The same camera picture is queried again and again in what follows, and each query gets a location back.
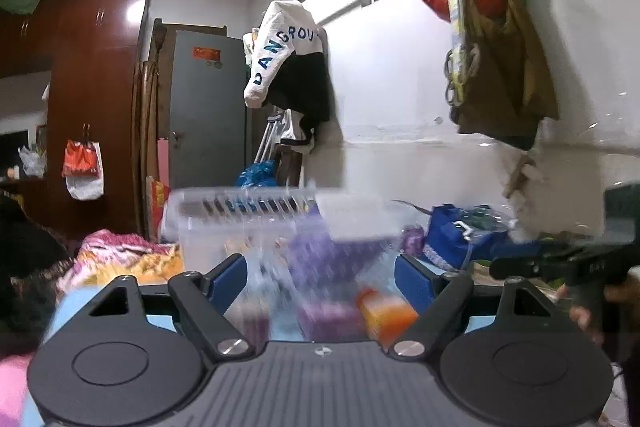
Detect orange and white plastic bag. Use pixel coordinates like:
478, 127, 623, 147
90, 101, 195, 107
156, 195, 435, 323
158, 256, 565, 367
61, 138, 105, 201

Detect clear plastic basket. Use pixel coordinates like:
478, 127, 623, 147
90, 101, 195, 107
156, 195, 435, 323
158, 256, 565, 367
165, 187, 426, 348

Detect yellow green strap bag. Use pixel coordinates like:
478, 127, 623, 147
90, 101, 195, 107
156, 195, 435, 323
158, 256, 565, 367
436, 0, 471, 108

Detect folded metal frame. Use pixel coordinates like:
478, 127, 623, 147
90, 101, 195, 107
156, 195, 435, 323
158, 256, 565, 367
254, 108, 297, 168

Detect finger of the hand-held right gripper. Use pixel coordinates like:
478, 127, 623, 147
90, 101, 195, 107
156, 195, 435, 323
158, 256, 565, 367
490, 251, 576, 282

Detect white and black hoodie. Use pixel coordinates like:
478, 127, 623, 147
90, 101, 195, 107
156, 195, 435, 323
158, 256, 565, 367
242, 0, 333, 148

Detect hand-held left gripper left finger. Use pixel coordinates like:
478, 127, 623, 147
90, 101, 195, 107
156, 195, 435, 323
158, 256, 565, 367
87, 253, 253, 362

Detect colourful clothes pile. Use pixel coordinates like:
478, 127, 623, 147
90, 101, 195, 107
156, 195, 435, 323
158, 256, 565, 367
56, 228, 185, 299

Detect black clothing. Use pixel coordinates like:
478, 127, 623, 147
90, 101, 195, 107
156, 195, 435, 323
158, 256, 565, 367
0, 191, 77, 350

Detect purple packet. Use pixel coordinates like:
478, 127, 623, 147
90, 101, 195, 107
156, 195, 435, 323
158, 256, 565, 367
287, 212, 386, 338

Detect brown wooden wardrobe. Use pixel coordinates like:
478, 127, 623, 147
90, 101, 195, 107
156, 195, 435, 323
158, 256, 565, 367
0, 0, 152, 240

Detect person's right hand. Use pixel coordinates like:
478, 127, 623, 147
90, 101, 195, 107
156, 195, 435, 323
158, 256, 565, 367
556, 283, 608, 349

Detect orange packet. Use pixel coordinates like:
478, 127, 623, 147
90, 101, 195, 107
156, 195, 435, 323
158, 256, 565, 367
356, 288, 420, 352

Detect leaning wooden boards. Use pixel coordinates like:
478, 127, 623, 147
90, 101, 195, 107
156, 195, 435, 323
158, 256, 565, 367
131, 58, 162, 239

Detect olive tote bag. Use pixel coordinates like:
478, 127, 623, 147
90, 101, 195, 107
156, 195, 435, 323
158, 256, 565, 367
456, 0, 561, 152

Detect red orange bag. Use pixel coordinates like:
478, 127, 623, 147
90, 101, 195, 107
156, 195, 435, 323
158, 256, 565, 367
149, 176, 172, 224

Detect blue shopping bag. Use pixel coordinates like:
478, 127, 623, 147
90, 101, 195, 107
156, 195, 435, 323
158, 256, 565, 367
424, 203, 518, 272

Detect blue plastic bag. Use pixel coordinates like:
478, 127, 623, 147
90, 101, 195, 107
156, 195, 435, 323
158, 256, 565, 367
235, 159, 279, 190

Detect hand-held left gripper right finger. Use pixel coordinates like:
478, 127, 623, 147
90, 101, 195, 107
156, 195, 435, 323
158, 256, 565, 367
387, 253, 556, 360

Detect grey metal door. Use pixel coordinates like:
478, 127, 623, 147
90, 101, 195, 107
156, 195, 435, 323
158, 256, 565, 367
169, 28, 249, 192

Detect pink board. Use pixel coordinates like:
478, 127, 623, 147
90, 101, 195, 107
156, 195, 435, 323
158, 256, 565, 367
157, 137, 172, 188

